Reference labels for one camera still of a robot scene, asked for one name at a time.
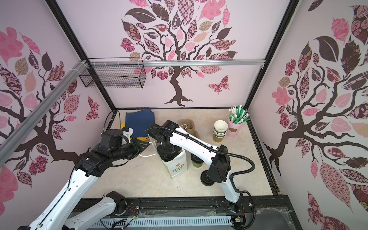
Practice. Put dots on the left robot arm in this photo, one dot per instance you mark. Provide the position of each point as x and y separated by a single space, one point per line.
115 145

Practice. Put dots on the stack of pulp cup carriers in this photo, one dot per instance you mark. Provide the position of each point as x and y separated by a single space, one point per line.
189 126

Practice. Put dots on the aluminium rail left wall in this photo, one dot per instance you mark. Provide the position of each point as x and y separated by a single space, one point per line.
15 139

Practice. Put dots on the aluminium rail wall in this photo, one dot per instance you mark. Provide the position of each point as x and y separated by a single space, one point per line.
15 139
156 63

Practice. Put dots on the black cup lid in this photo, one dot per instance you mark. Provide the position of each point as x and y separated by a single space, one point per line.
196 159

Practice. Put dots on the bundle of wrapped straws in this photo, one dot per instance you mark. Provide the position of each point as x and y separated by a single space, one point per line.
238 115

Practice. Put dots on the stack of paper cups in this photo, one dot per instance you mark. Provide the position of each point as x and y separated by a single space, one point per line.
219 130

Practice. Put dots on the green paper coffee cup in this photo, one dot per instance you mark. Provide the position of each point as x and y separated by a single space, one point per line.
197 165

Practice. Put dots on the white slotted cable duct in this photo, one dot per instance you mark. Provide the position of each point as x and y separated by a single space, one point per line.
168 223

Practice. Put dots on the black wire basket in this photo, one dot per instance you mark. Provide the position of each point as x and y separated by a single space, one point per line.
115 74

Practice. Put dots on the dark blue napkins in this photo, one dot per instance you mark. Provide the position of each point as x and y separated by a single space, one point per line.
139 122

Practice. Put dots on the pink straw holder cup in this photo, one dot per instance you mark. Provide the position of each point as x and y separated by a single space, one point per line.
233 129

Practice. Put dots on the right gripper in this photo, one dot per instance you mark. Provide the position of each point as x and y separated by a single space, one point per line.
163 154

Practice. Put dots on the white illustrated paper bag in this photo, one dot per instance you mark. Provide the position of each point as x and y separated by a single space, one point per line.
175 165

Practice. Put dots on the stack of black lids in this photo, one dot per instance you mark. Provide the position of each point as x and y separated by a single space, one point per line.
205 180

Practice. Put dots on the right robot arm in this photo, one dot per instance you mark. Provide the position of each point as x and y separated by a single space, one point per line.
218 160

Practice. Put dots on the aluminium rail back wall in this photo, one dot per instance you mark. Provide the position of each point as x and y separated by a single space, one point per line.
156 63

